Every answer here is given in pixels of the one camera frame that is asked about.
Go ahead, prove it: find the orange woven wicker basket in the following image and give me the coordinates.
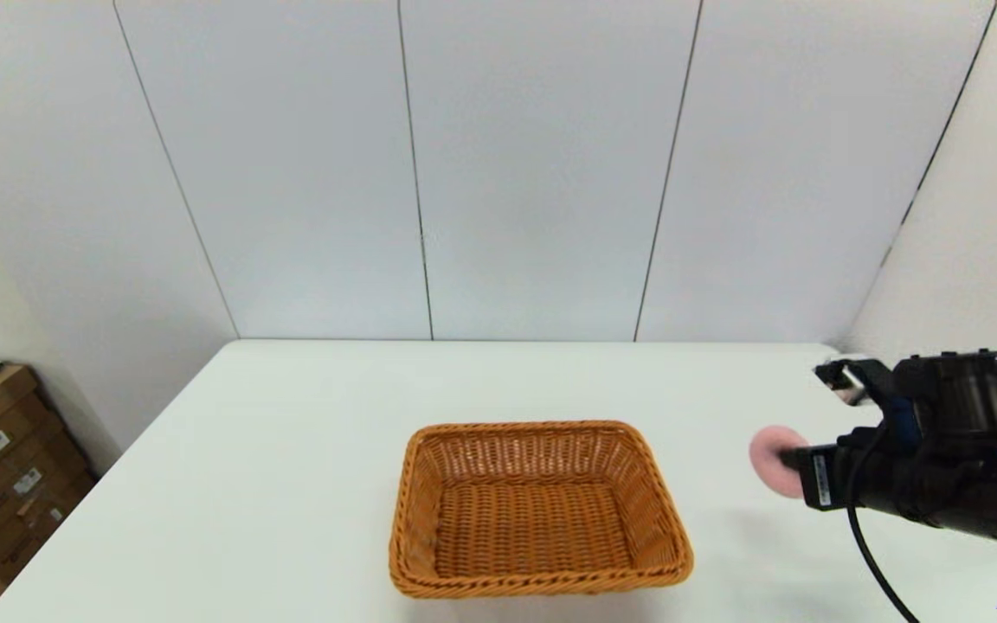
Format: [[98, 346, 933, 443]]
[[389, 421, 695, 599]]

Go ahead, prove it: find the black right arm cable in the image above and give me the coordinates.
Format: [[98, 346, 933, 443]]
[[845, 415, 997, 623]]

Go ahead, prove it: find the pink plush peach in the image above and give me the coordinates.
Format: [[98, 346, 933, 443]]
[[749, 424, 811, 500]]

